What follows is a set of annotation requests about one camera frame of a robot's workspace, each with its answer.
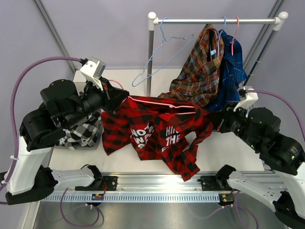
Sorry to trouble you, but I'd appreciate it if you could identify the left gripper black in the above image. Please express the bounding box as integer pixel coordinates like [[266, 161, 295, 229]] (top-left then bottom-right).
[[62, 76, 128, 129]]

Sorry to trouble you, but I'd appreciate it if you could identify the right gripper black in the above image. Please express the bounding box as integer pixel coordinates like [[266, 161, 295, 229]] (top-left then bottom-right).
[[206, 101, 261, 149]]

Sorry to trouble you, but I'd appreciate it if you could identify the pink hanger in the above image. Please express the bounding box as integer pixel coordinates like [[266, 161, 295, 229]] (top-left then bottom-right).
[[109, 79, 195, 114], [231, 16, 240, 56]]

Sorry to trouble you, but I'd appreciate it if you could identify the black white plaid shirt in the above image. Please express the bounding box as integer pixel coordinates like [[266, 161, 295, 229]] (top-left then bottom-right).
[[55, 112, 102, 150]]

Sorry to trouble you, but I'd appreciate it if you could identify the red black plaid shirt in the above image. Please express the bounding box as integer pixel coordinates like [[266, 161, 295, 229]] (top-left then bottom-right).
[[101, 96, 214, 181]]

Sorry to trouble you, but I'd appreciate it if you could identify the light blue wire hanger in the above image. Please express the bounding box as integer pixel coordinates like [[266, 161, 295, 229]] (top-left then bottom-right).
[[131, 16, 194, 89]]

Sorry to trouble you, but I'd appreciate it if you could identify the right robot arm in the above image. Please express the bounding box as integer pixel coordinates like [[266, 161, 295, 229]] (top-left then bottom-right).
[[209, 107, 305, 229]]

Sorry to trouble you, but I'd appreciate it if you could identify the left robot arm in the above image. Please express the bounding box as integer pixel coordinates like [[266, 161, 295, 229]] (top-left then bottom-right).
[[0, 78, 129, 205]]

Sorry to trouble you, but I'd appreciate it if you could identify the blue shirt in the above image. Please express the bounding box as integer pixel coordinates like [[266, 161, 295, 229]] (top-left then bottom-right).
[[205, 30, 247, 112]]

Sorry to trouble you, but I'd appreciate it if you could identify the brown plaid shirt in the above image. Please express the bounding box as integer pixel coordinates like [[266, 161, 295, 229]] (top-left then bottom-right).
[[158, 24, 224, 107]]

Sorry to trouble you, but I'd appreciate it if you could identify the blue hanger right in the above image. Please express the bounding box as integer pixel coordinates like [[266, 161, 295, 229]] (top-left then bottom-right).
[[209, 16, 226, 60]]

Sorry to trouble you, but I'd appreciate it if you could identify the clear plastic bin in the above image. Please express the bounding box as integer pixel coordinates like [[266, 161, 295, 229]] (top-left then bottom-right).
[[54, 75, 103, 152]]

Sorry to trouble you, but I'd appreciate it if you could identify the clothes rack metal white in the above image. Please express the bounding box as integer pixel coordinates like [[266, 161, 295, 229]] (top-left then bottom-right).
[[143, 11, 288, 96]]

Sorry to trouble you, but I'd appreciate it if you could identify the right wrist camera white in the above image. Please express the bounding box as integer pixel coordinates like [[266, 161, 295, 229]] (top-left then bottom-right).
[[233, 86, 258, 112]]

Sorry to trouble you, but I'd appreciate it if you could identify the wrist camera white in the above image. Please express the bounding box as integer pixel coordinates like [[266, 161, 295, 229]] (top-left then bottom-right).
[[233, 86, 258, 112], [79, 57, 106, 91]]

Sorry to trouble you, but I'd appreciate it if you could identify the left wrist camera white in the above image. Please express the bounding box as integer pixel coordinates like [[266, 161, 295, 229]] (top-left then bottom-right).
[[79, 57, 106, 91]]

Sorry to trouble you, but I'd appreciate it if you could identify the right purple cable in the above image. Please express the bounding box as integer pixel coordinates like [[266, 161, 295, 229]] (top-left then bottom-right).
[[249, 89, 305, 141]]

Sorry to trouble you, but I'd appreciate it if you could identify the aluminium rail base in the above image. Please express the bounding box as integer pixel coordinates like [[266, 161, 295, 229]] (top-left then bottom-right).
[[47, 173, 286, 191]]

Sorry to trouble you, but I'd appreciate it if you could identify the white slotted cable duct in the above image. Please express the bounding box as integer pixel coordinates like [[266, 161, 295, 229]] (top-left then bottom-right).
[[44, 193, 221, 203]]

